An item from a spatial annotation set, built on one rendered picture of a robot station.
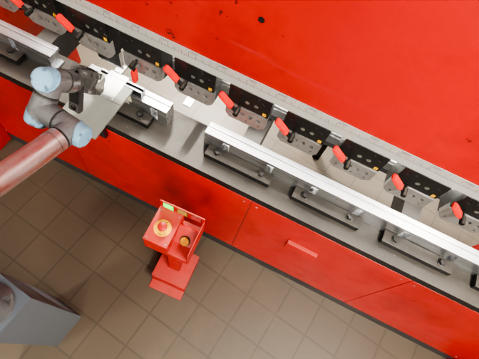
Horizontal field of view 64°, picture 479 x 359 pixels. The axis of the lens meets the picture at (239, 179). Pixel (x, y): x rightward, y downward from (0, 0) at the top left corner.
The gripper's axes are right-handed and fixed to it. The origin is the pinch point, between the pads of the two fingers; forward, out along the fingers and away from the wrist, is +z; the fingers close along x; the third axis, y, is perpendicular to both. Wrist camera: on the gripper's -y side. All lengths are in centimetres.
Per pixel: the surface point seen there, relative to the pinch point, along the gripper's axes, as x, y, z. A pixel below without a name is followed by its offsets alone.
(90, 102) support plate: 2.6, -6.6, 0.6
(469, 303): -165, -14, 11
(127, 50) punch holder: -11.3, 18.7, -12.5
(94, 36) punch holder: 2.0, 18.1, -11.7
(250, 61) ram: -54, 32, -28
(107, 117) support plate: -7.0, -8.7, -1.2
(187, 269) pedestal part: -55, -82, 52
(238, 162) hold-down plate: -59, -5, 14
